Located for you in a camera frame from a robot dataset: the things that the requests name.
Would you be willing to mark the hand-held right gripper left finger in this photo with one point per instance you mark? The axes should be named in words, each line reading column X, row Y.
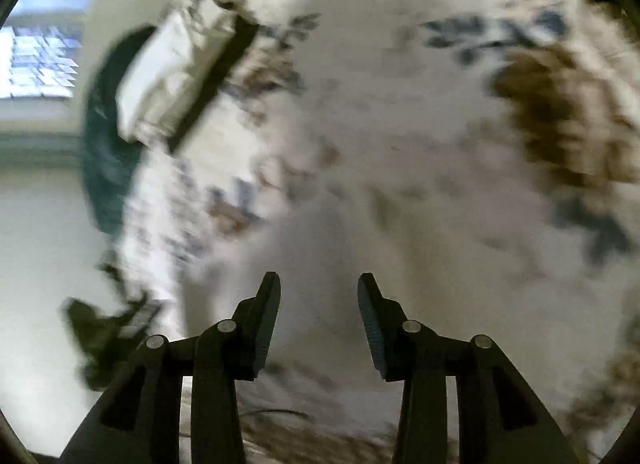
column 266, row 324

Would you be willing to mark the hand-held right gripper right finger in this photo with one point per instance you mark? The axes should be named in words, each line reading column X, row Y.
column 372, row 324

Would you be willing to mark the white garment black trim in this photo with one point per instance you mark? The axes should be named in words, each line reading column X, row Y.
column 165, row 79

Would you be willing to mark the floral printed bedsheet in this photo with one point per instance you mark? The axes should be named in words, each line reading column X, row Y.
column 410, row 154

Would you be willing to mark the dark green cushion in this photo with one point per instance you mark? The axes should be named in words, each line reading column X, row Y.
column 102, row 144

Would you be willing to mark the window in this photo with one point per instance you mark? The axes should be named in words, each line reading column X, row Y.
column 45, row 59

